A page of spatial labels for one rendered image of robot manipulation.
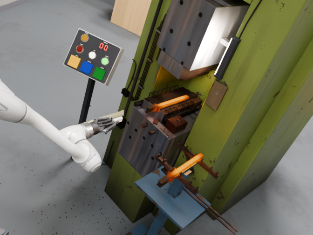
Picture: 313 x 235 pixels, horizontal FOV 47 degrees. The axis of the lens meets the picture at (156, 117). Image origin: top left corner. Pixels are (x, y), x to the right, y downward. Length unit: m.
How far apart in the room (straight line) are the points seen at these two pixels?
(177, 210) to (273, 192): 1.86
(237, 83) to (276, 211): 1.87
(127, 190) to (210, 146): 0.80
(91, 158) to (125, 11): 4.08
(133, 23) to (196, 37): 3.65
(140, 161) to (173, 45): 0.87
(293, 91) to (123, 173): 1.35
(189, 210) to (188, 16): 1.13
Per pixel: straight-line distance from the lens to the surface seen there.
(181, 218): 2.17
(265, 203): 3.72
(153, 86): 2.58
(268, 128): 2.63
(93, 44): 2.56
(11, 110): 1.51
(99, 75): 2.52
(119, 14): 5.77
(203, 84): 2.71
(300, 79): 2.45
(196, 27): 2.09
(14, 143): 3.34
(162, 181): 1.91
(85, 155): 1.83
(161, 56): 2.28
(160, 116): 2.39
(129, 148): 2.63
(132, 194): 2.80
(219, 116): 2.27
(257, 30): 2.04
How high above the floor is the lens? 2.32
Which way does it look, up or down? 35 degrees down
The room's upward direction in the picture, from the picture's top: 21 degrees clockwise
